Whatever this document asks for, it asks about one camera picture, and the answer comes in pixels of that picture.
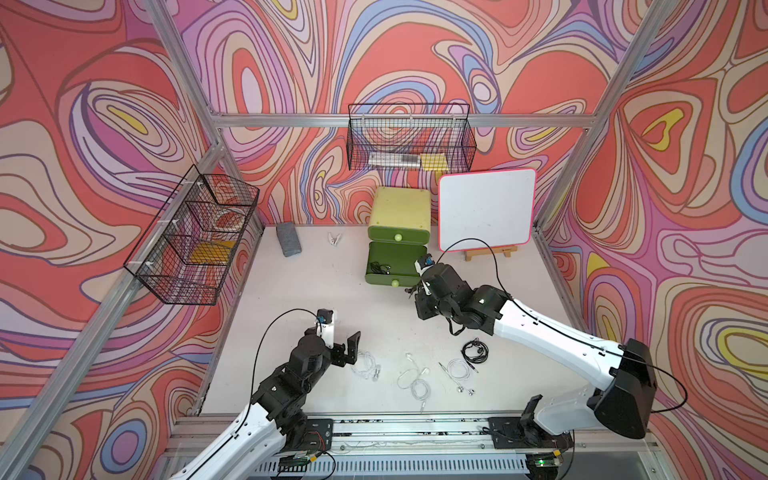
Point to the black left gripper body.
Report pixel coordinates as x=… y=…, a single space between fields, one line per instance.
x=337 y=357

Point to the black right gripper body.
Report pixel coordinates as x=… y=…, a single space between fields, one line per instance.
x=428 y=306

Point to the white earphones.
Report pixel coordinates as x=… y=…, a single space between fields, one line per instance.
x=458 y=372
x=414 y=380
x=366 y=367

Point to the black wire basket left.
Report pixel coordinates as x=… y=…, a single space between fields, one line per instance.
x=185 y=256

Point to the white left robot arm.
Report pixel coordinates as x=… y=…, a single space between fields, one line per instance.
x=273 y=419

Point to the black wire basket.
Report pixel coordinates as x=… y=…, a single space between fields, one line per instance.
x=185 y=256
x=430 y=137

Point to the black wire basket back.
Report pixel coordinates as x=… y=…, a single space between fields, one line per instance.
x=430 y=137

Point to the wooden whiteboard easel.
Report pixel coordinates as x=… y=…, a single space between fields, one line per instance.
x=506 y=252

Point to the white earphones middle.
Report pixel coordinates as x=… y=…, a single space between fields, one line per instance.
x=414 y=380

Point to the green top drawer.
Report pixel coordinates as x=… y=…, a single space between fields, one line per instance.
x=399 y=235

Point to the pink framed whiteboard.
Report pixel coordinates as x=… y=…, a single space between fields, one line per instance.
x=489 y=208

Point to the white earphones left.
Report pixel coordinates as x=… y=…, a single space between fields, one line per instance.
x=366 y=367

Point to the green drawer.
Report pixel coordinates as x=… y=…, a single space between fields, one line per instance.
x=400 y=257
x=399 y=235

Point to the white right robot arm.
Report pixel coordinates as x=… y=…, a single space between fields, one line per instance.
x=621 y=381

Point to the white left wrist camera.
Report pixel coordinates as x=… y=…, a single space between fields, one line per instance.
x=325 y=328

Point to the white earphones right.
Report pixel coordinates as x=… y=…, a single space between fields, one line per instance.
x=458 y=372

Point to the black earphones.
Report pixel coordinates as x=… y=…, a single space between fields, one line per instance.
x=381 y=269
x=475 y=352

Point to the grey felt eraser block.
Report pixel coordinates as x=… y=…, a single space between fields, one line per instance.
x=288 y=239

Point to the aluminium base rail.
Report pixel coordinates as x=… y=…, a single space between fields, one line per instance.
x=460 y=445

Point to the yellow pink drawer cabinet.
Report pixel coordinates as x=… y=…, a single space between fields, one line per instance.
x=404 y=207

